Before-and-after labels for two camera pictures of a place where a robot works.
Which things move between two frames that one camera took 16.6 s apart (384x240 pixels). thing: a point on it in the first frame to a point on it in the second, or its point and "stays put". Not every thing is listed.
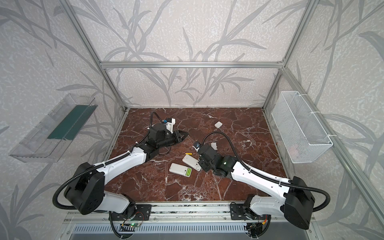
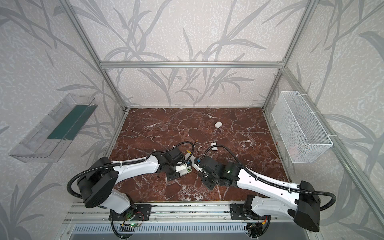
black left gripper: (175, 137) to (173, 170)
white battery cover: (213, 145) stays put
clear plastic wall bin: (47, 141) stays put
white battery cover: (218, 124) stays put
